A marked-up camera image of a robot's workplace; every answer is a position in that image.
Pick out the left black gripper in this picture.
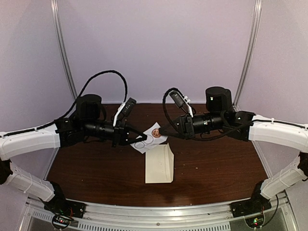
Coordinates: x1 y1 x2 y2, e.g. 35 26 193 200
83 119 147 149

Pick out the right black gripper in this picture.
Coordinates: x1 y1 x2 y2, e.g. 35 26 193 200
158 112 225 141

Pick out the round brown wax seal sticker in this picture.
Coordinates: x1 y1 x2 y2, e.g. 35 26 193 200
152 128 161 138

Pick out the sticker sheet with wax seal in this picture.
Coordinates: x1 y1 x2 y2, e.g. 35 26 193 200
131 122 167 154

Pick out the cream paper envelope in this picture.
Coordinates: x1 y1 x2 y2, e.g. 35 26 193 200
145 143 174 184

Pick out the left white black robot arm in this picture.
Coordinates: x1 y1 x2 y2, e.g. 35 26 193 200
0 94 147 214

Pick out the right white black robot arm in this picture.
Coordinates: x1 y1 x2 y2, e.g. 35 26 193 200
159 87 308 213

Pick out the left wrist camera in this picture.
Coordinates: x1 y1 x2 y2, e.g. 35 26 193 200
113 97 137 127

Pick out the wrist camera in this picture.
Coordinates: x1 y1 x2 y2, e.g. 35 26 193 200
113 97 137 127
169 90 194 117

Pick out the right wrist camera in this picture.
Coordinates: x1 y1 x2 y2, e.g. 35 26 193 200
169 90 194 117

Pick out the left black camera cable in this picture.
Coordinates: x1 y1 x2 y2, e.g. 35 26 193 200
0 70 129 135

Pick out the black camera cable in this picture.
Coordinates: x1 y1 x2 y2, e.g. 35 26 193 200
162 87 244 141
0 70 129 135

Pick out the right black camera cable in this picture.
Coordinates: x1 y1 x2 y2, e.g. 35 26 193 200
162 87 244 141

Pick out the front aluminium rail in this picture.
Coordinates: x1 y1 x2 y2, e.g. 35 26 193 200
23 187 293 231

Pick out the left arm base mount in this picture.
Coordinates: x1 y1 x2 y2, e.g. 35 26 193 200
40 199 86 230

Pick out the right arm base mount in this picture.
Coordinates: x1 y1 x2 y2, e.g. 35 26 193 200
230 192 271 229

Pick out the left aluminium frame post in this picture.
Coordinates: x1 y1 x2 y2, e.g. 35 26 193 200
51 0 77 100

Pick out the aluminium frame post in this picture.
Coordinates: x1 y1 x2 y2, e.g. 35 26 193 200
51 0 77 100
233 0 262 110

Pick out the right aluminium frame post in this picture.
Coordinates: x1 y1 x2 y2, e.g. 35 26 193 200
233 0 262 110

